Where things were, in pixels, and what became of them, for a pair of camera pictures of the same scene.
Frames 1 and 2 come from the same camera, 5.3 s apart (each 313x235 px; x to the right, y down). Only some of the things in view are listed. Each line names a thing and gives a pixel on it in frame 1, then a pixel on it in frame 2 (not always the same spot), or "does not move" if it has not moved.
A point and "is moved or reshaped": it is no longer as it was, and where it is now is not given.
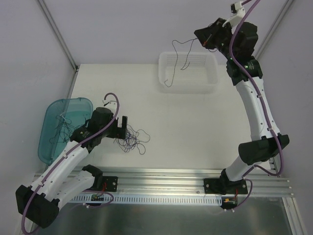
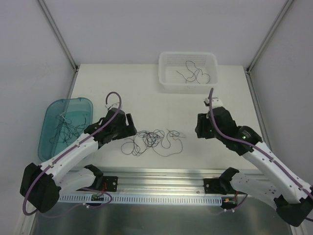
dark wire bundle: (181, 69) → (193, 74)
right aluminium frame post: (284, 9) does not move
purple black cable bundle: (133, 139) is moved or reshaped
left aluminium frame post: (59, 35) does not move
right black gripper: (212, 35) → (203, 126)
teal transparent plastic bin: (59, 118) does not move
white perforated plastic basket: (192, 73) does not move
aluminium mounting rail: (177, 182) does not move
